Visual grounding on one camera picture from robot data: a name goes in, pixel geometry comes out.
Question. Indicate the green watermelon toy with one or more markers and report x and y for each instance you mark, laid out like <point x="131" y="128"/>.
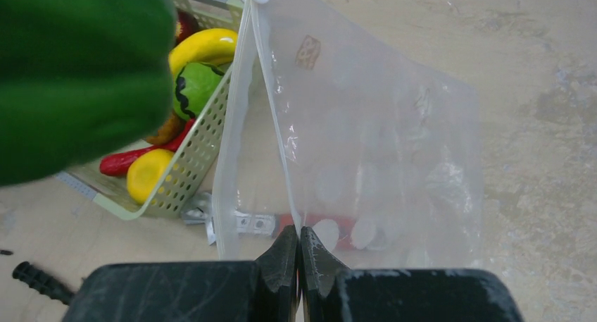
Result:
<point x="193" y="88"/>

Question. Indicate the red handled adjustable wrench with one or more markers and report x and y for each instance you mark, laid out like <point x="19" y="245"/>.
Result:
<point x="336" y="232"/>

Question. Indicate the orange fruit toy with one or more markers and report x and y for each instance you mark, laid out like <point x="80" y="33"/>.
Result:
<point x="166" y="133"/>

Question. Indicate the dark red apple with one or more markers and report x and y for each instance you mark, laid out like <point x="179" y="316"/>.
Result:
<point x="186" y="26"/>

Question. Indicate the yellow lemon toy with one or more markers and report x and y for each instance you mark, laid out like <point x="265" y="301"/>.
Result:
<point x="145" y="172"/>

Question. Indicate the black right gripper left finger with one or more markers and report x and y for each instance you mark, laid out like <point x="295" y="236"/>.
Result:
<point x="261" y="290"/>

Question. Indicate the pale green perforated basket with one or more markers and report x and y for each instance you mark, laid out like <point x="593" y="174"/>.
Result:
<point x="191" y="161"/>

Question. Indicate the black hammer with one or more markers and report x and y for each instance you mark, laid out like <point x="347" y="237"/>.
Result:
<point x="42" y="282"/>

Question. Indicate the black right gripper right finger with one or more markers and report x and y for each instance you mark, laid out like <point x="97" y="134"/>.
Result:
<point x="334" y="292"/>

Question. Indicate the yellow banana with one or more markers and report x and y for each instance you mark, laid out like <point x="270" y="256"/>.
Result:
<point x="215" y="46"/>

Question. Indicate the red chili pepper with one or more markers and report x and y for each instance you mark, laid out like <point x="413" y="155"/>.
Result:
<point x="117" y="165"/>

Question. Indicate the clear zip top bag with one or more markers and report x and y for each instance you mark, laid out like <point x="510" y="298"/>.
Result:
<point x="324" y="118"/>

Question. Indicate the green bell pepper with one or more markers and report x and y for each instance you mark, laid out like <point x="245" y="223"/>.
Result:
<point x="79" y="80"/>

